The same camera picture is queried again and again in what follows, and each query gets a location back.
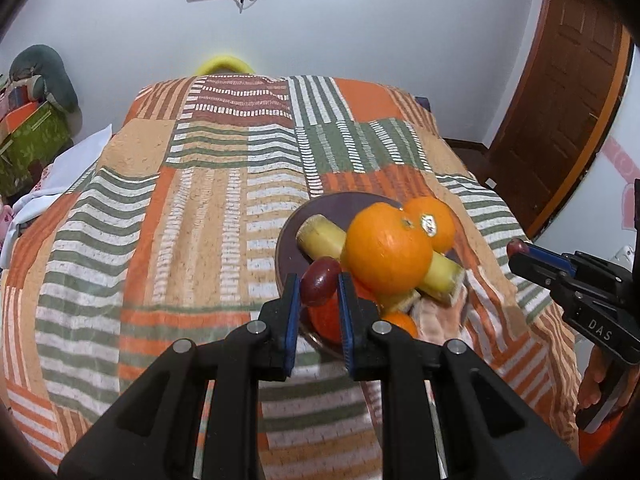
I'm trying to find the green storage box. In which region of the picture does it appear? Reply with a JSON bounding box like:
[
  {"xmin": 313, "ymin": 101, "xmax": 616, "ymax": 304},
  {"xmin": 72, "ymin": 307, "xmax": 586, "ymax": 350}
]
[{"xmin": 1, "ymin": 102, "xmax": 73, "ymax": 205}]

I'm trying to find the long yellow sugarcane piece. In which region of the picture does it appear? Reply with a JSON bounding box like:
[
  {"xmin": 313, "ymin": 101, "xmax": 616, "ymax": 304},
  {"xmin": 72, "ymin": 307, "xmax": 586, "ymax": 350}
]
[{"xmin": 295, "ymin": 214, "xmax": 346, "ymax": 261}]

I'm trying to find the large plain orange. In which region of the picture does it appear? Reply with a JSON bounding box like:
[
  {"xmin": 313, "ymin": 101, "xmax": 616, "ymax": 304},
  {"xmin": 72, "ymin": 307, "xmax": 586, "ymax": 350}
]
[{"xmin": 341, "ymin": 202, "xmax": 434, "ymax": 296}]

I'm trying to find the large orange with sticker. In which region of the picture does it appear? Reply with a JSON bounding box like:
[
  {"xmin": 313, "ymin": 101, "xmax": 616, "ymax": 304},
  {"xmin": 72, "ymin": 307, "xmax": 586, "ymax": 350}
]
[{"xmin": 402, "ymin": 196, "xmax": 456, "ymax": 254}]

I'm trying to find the striped patchwork bedspread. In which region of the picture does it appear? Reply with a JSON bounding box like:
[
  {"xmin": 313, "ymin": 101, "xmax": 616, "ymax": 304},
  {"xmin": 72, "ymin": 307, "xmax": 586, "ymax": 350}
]
[{"xmin": 1, "ymin": 75, "xmax": 579, "ymax": 472}]

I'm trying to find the pale sweet potato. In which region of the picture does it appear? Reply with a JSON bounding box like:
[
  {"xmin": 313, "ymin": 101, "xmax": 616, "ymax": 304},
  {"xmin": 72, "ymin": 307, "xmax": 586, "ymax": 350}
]
[{"xmin": 410, "ymin": 295, "xmax": 468, "ymax": 346}]

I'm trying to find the right hand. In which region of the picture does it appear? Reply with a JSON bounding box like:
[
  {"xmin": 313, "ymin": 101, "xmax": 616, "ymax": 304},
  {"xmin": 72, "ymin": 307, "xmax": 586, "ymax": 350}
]
[{"xmin": 577, "ymin": 347, "xmax": 639, "ymax": 410}]

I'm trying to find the brown wooden door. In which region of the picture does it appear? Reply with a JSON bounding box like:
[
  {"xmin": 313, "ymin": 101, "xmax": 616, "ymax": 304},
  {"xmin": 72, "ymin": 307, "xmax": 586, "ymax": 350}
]
[{"xmin": 489, "ymin": 0, "xmax": 632, "ymax": 237}]

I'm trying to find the white bed sheet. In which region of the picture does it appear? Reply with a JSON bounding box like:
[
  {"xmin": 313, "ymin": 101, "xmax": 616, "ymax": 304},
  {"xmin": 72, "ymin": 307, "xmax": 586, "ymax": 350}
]
[{"xmin": 1, "ymin": 125, "xmax": 113, "ymax": 270}]

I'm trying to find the small mandarin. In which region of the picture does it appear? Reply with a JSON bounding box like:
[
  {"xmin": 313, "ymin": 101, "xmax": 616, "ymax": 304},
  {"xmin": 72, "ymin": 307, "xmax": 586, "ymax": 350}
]
[{"xmin": 382, "ymin": 311, "xmax": 419, "ymax": 338}]

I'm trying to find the red tomato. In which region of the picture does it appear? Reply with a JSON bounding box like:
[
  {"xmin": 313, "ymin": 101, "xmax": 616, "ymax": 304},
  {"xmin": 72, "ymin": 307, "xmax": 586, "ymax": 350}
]
[{"xmin": 308, "ymin": 276, "xmax": 378, "ymax": 344}]

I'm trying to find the yellow pillow behind bed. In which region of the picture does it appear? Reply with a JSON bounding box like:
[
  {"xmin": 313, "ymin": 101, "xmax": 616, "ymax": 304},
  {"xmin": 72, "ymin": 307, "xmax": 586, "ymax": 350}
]
[{"xmin": 196, "ymin": 54, "xmax": 255, "ymax": 76}]

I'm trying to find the pink plush toy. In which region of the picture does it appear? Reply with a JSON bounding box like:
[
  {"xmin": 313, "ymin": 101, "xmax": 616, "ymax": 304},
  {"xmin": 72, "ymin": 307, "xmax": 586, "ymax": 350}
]
[{"xmin": 0, "ymin": 205, "xmax": 13, "ymax": 240}]

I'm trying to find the dark red jujube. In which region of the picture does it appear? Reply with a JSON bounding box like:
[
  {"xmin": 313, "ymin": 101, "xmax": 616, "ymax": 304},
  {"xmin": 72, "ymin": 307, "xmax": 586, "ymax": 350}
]
[
  {"xmin": 506, "ymin": 238, "xmax": 529, "ymax": 259},
  {"xmin": 299, "ymin": 257, "xmax": 342, "ymax": 308}
]

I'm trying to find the short yellow sugarcane piece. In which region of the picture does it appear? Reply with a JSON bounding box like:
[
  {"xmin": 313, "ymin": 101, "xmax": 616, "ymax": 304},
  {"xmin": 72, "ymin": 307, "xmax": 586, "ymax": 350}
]
[{"xmin": 375, "ymin": 252, "xmax": 465, "ymax": 313}]

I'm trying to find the purple ceramic plate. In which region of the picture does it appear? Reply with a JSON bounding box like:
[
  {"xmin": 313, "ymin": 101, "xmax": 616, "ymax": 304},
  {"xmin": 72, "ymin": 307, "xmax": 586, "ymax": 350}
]
[{"xmin": 273, "ymin": 190, "xmax": 471, "ymax": 361}]

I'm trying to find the dark blue backpack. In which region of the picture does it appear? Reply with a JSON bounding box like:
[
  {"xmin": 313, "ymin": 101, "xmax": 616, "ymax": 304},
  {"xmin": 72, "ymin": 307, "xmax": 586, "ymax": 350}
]
[{"xmin": 414, "ymin": 96, "xmax": 431, "ymax": 110}]

